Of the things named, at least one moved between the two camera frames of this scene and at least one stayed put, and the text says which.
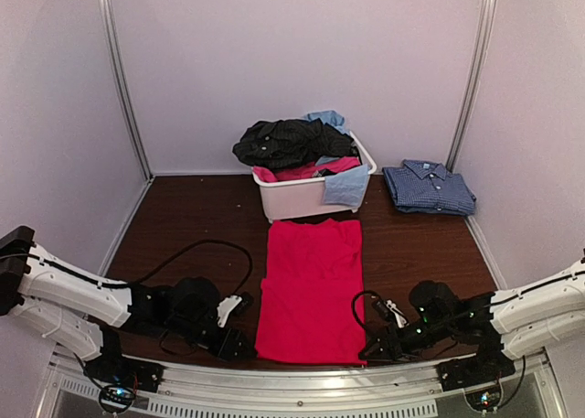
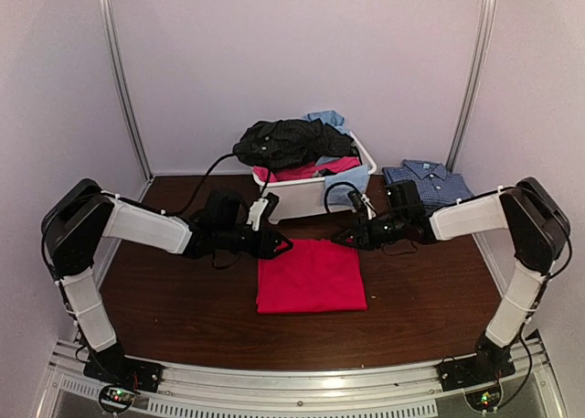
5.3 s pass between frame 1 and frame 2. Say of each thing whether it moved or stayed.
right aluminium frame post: stayed
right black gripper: moved
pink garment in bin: stayed
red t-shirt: moved
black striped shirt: stayed
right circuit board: stayed
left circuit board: stayed
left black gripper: moved
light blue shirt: stayed
